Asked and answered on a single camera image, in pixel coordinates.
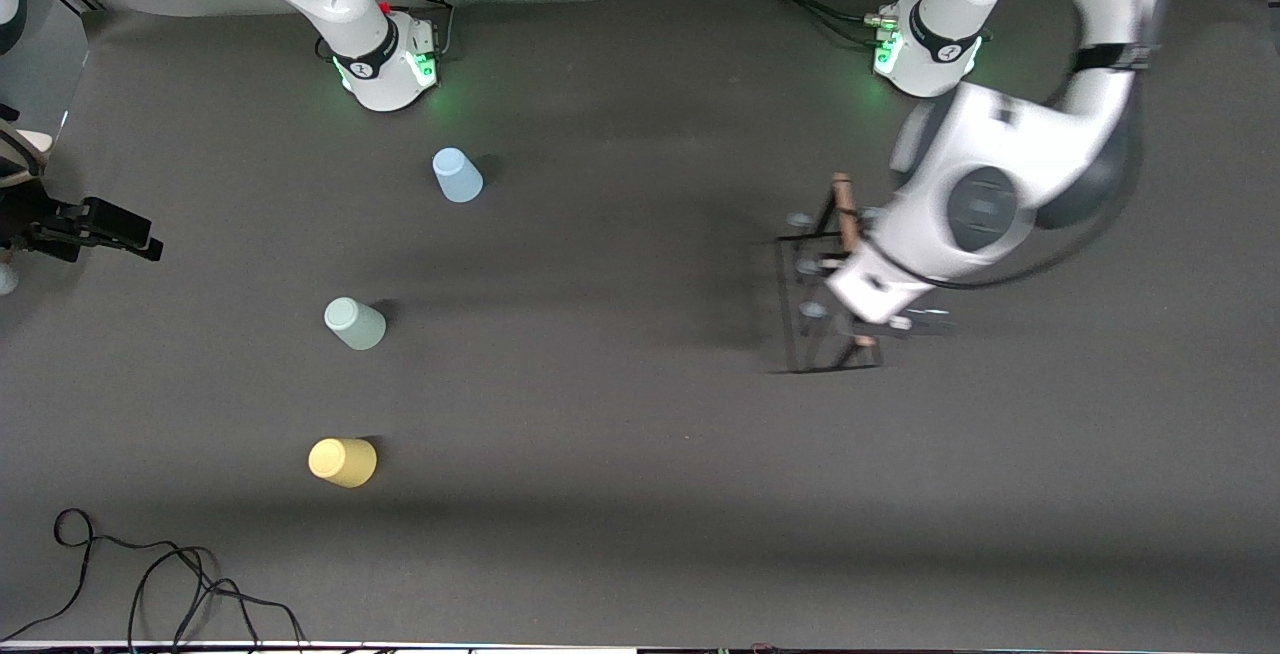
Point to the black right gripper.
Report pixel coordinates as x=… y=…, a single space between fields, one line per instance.
x=30 y=217

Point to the pale green plastic cup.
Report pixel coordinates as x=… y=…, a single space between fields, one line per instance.
x=355 y=324

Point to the yellow plastic cup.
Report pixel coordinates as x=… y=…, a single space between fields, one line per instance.
x=343 y=462

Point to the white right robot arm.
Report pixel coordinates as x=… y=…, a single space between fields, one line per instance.
x=340 y=4

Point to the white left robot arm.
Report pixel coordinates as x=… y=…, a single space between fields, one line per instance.
x=990 y=194

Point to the light blue plastic cup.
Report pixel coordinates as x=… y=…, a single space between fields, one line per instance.
x=458 y=177

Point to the beige rounded object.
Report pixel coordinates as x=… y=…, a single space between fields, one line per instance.
x=25 y=146

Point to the dark grey table cloth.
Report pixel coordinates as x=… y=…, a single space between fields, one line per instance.
x=600 y=384

